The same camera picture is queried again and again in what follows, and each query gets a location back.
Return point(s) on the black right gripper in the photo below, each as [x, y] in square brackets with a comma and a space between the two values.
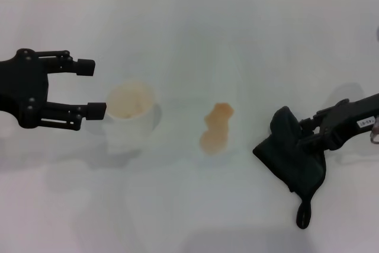
[346, 121]

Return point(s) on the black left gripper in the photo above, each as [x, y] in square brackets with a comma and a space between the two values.
[20, 90]

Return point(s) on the dark blue rag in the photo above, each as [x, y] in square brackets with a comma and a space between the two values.
[296, 170]

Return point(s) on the white paper cup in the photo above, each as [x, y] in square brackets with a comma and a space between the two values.
[133, 116]

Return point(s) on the brown water stain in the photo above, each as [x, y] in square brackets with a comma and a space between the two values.
[216, 130]

